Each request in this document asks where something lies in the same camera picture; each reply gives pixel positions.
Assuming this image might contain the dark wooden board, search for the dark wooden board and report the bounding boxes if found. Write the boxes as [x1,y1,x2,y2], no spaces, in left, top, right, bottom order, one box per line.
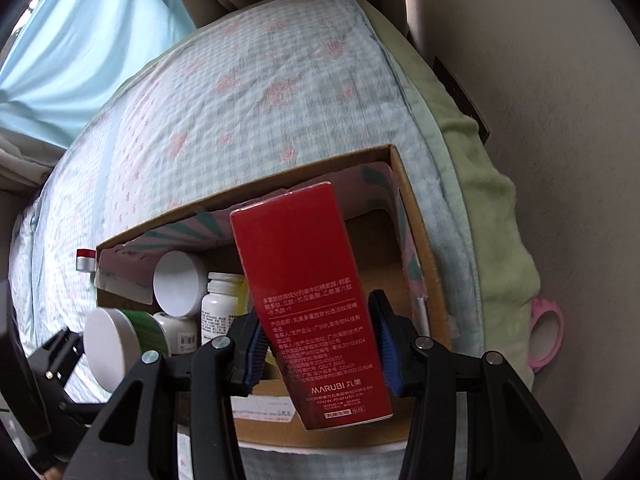
[432,56,493,143]

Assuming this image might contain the checked floral bedsheet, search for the checked floral bedsheet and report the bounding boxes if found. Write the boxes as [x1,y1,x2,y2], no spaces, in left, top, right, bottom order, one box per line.
[10,0,451,406]

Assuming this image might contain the small labelled jar white lid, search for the small labelled jar white lid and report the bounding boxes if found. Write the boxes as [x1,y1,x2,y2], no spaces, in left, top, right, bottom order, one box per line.
[152,311,201,358]

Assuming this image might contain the white bottle red label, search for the white bottle red label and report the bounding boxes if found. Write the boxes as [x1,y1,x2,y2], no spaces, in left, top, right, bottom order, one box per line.
[200,272,247,348]

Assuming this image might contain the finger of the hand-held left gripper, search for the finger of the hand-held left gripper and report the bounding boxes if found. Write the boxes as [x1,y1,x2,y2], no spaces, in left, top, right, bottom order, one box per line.
[26,326,88,403]
[59,390,116,431]

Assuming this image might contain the green mattress cover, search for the green mattress cover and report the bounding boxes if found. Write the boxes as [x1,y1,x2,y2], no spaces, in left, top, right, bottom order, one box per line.
[350,0,543,391]

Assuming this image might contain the patterned cardboard box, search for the patterned cardboard box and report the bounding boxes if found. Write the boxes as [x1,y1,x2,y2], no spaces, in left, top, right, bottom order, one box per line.
[94,144,453,453]

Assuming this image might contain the red carton box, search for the red carton box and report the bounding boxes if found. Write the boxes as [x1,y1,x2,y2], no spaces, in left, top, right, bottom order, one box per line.
[230,181,396,432]

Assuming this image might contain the green jar white lid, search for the green jar white lid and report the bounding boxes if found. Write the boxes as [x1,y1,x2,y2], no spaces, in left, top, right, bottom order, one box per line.
[83,306,168,392]

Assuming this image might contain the light blue jar white lid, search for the light blue jar white lid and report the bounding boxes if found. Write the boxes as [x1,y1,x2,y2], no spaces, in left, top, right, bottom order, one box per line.
[153,250,210,318]

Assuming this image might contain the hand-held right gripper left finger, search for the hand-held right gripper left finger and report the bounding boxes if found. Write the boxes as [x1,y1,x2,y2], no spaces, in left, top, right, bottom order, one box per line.
[62,310,267,480]

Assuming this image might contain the light blue cloth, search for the light blue cloth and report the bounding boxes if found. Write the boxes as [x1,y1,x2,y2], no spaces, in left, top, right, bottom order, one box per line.
[0,0,198,151]

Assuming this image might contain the pink hand mirror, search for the pink hand mirror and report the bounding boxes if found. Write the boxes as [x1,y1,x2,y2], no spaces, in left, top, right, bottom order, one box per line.
[530,297,566,373]

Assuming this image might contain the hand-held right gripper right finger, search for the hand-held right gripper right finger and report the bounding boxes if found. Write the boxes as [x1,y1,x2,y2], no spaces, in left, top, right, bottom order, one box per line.
[368,289,585,480]

